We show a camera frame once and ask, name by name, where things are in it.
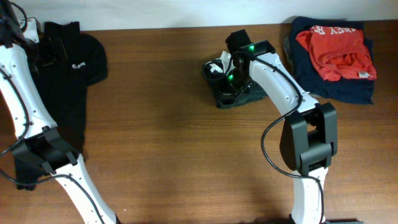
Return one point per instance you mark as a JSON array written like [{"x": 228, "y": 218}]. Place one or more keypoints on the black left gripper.
[{"x": 50, "y": 56}]

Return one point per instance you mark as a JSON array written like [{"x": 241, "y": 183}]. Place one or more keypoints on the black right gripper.
[{"x": 223, "y": 91}]

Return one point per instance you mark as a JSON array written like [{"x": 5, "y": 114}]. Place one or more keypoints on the dark green t-shirt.
[{"x": 214, "y": 75}]

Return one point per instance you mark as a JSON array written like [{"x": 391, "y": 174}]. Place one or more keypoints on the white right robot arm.
[{"x": 309, "y": 134}]

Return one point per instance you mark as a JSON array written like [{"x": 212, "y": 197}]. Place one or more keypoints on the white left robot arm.
[{"x": 40, "y": 143}]

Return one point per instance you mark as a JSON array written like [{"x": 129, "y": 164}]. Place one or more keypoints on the black zip-neck sweater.
[{"x": 63, "y": 87}]

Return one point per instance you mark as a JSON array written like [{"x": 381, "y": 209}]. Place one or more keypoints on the red printed t-shirt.
[{"x": 338, "y": 52}]

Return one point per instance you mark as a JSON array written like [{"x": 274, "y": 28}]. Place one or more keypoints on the navy blue folded garment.
[{"x": 348, "y": 91}]

